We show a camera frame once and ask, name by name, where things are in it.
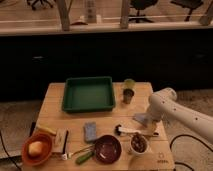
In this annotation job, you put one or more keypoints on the yellow potato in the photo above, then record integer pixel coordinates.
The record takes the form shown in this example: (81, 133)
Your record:
(35, 148)

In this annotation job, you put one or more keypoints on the green plastic tray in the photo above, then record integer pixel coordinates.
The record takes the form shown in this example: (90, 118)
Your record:
(88, 94)

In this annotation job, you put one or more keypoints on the silver fork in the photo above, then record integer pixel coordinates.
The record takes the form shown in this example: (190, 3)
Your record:
(68, 155)

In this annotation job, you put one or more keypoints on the yellow banana piece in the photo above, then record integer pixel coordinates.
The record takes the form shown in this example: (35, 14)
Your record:
(46, 129)

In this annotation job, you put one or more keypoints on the grey-blue towel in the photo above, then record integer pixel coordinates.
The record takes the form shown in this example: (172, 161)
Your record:
(142, 118)

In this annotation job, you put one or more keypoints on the white cup with dark contents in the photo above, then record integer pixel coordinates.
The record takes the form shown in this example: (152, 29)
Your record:
(138, 144)

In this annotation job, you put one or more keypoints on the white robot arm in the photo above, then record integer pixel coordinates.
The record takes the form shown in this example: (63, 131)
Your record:
(163, 102)

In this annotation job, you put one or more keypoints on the yellow-green plastic cup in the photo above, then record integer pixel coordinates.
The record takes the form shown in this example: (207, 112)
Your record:
(129, 83)

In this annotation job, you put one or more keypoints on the blue sponge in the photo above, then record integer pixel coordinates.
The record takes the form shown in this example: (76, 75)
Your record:
(90, 131)

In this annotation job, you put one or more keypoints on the wooden table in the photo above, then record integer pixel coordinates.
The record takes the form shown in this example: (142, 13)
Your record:
(158, 158)

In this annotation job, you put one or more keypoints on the dark metal cup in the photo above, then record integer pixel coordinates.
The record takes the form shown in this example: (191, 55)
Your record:
(127, 95)

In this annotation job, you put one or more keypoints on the black office chair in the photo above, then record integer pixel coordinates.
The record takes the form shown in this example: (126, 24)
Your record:
(140, 5)

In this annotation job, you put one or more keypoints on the orange bowl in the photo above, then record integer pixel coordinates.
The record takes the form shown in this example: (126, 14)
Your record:
(47, 149)

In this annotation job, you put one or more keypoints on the green handled tool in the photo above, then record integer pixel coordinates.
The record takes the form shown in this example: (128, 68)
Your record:
(83, 158)

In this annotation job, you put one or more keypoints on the wooden block brush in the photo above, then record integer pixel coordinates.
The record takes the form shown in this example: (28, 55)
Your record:
(60, 140)

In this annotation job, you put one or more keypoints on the black and white brush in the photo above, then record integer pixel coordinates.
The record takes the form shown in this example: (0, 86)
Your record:
(123, 130)

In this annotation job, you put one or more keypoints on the dark maroon bowl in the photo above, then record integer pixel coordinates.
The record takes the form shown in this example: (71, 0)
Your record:
(107, 149)

